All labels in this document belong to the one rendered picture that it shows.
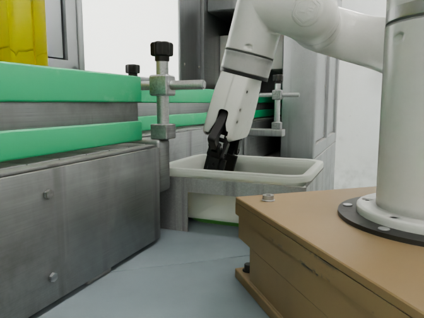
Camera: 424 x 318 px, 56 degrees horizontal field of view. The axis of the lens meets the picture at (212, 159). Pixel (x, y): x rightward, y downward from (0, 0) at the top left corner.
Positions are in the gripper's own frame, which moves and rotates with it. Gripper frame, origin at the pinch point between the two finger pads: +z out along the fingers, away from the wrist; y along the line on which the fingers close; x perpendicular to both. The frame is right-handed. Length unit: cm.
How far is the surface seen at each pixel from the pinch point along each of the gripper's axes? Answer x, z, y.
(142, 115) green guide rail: -15.8, -4.4, 0.3
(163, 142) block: -4.0, -4.4, 13.7
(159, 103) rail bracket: -5.7, -9.1, 13.7
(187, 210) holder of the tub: 0.1, 4.8, 9.9
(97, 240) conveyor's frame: -1.9, 4.1, 27.7
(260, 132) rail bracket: -6.5, -0.5, -49.2
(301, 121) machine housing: 0, -5, -71
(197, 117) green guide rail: -14.8, -3.5, -21.8
